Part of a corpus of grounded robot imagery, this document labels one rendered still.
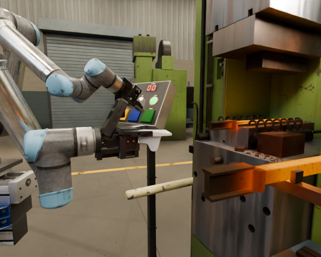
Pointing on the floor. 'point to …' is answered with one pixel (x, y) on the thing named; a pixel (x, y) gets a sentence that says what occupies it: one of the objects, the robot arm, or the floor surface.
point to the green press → (167, 75)
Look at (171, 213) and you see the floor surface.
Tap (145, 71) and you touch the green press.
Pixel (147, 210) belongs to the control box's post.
